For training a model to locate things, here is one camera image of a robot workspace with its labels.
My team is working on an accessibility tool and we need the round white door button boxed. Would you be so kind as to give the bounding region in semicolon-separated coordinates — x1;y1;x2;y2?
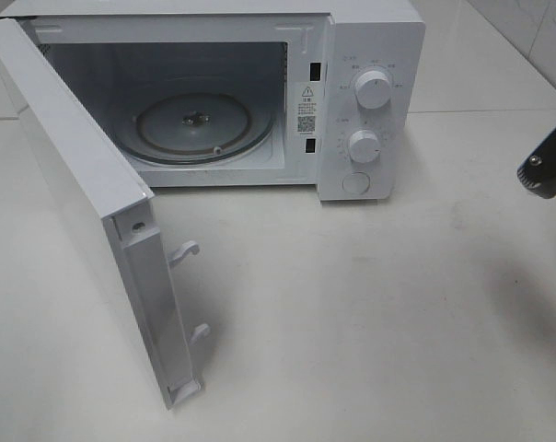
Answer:
342;172;370;195

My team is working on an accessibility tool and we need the white timer knob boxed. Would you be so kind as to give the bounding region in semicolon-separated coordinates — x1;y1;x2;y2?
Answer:
348;130;381;164

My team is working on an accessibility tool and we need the white microwave door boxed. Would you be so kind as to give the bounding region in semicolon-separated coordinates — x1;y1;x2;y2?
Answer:
0;18;209;408

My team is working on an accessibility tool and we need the white warning sticker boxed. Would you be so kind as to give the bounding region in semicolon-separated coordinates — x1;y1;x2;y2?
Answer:
295;82;320;134

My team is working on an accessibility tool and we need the white microwave oven body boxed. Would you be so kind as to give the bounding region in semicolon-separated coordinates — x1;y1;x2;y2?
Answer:
0;1;425;201

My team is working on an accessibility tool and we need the upper white power knob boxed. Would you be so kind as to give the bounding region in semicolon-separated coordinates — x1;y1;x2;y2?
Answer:
353;67;392;110

